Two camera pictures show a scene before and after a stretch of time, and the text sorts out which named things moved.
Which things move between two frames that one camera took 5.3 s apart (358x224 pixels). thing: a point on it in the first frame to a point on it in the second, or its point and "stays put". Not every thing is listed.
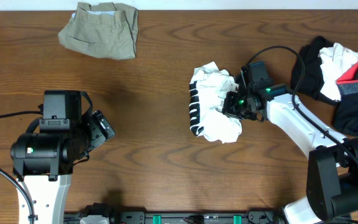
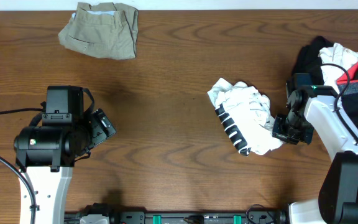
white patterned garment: [336, 60] stays put
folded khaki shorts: [104, 29] stays put
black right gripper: [229, 107] to [278, 132]
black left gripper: [96, 134] stays put
